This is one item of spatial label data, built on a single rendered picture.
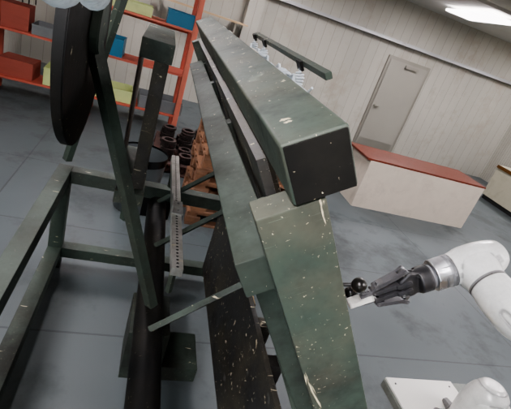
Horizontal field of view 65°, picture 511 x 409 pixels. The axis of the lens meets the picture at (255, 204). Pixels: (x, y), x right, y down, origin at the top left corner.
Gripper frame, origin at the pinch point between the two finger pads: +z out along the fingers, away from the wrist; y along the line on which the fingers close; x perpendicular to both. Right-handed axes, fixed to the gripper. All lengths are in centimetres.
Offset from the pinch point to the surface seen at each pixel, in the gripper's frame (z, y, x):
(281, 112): 12, -63, -17
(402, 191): -214, 260, 420
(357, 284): 2.3, -13.4, -7.7
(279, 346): 24.5, -11.1, -16.0
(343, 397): 15.1, -6.4, -29.1
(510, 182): -527, 437, 582
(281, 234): 18, -49, -29
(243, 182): 20.8, -42.0, 5.5
